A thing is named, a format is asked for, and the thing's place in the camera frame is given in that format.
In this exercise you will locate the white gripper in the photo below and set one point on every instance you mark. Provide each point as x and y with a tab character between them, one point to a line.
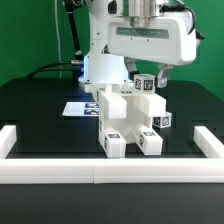
166	40

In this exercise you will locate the white tagged cube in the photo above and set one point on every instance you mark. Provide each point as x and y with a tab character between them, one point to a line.
144	83

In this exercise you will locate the white chair seat part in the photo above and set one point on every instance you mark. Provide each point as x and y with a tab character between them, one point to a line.
127	127

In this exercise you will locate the white chair backrest part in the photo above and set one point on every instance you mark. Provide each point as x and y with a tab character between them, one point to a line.
122	101

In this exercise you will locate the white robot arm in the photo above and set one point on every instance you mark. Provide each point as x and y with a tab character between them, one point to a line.
100	66

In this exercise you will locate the white sheet with tags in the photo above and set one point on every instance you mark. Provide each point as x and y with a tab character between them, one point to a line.
79	109

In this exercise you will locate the white U-shaped border fence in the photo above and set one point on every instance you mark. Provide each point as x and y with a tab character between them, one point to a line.
148	170

